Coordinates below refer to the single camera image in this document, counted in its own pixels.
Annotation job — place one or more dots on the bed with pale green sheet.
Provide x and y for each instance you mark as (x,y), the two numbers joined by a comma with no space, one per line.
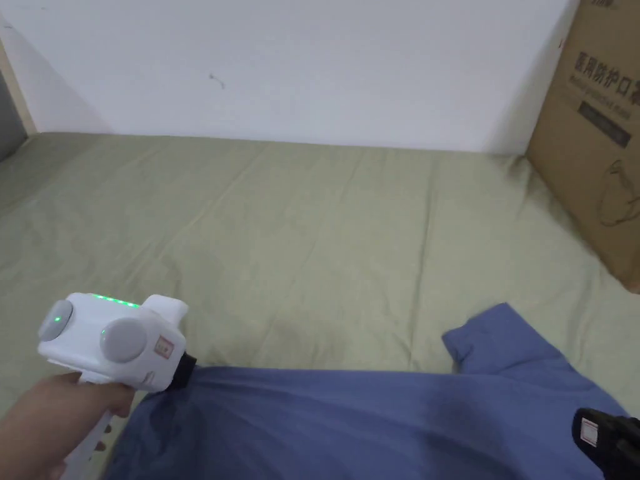
(300,225)

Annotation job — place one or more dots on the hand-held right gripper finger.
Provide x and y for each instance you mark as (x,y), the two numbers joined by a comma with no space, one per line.
(600,440)

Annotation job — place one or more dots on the dark blue shirt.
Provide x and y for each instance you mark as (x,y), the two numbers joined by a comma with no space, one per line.
(350,425)

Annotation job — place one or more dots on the person's left hand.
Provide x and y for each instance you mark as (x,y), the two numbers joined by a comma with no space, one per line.
(47,425)

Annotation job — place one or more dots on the brown cardboard carton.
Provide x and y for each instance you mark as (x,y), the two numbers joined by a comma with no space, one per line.
(595,150)

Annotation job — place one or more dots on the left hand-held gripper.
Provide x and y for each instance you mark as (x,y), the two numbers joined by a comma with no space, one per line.
(125,327)

